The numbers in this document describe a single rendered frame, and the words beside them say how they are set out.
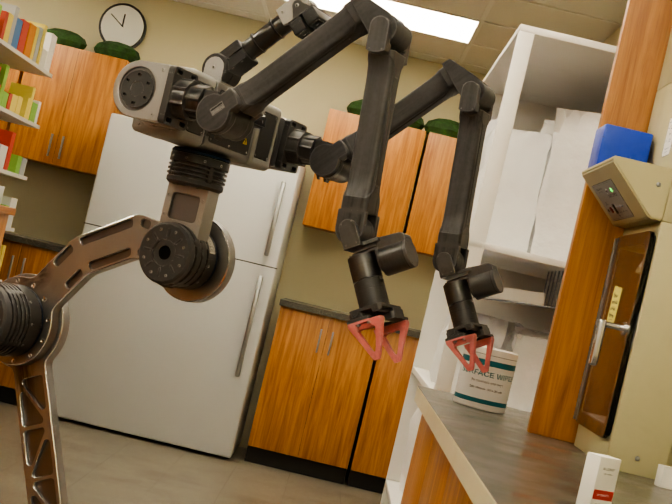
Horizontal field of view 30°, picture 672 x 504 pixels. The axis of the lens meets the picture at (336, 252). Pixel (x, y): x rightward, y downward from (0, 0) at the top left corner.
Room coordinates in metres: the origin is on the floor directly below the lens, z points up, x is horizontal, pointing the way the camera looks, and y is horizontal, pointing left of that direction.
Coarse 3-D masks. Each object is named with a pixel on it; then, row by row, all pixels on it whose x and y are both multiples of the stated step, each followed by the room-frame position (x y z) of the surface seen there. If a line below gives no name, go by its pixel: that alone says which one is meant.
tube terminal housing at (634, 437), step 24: (648, 288) 2.33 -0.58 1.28; (648, 312) 2.33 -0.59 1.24; (648, 336) 2.33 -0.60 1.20; (648, 360) 2.33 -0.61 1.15; (624, 384) 2.33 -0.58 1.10; (648, 384) 2.33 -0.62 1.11; (624, 408) 2.33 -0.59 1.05; (648, 408) 2.33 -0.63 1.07; (624, 432) 2.33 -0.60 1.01; (648, 432) 2.33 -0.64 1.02; (624, 456) 2.33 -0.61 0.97; (648, 456) 2.33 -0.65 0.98
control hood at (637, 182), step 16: (608, 160) 2.38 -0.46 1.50; (624, 160) 2.33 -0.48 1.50; (592, 176) 2.56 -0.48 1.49; (608, 176) 2.44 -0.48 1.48; (624, 176) 2.33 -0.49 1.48; (640, 176) 2.33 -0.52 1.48; (656, 176) 2.33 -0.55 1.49; (592, 192) 2.65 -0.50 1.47; (624, 192) 2.39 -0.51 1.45; (640, 192) 2.33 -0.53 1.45; (656, 192) 2.33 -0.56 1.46; (640, 208) 2.35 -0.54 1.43; (656, 208) 2.33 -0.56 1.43; (624, 224) 2.56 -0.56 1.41; (640, 224) 2.49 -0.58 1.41
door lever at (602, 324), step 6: (600, 324) 2.38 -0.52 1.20; (606, 324) 2.38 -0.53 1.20; (612, 324) 2.38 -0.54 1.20; (618, 324) 2.38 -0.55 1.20; (624, 324) 2.37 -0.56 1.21; (600, 330) 2.38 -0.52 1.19; (624, 330) 2.37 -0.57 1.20; (594, 336) 2.39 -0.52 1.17; (600, 336) 2.38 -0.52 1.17; (594, 342) 2.38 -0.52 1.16; (600, 342) 2.38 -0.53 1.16; (594, 348) 2.38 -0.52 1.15; (600, 348) 2.38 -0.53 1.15; (594, 354) 2.38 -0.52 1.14; (594, 360) 2.38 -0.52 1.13
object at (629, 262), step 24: (624, 240) 2.57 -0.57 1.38; (648, 240) 2.35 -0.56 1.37; (624, 264) 2.51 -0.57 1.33; (624, 288) 2.46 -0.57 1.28; (624, 312) 2.41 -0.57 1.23; (624, 336) 2.36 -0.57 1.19; (600, 360) 2.53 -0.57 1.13; (624, 360) 2.34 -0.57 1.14; (600, 384) 2.47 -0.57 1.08; (600, 408) 2.42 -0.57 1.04; (600, 432) 2.37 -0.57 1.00
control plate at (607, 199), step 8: (600, 184) 2.53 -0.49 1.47; (608, 184) 2.47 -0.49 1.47; (600, 192) 2.58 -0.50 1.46; (608, 192) 2.51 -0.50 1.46; (616, 192) 2.45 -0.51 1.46; (600, 200) 2.62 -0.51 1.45; (608, 200) 2.55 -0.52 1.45; (616, 200) 2.49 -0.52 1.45; (608, 208) 2.59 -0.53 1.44; (624, 208) 2.46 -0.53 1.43; (616, 216) 2.57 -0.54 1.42; (624, 216) 2.50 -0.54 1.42; (632, 216) 2.44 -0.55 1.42
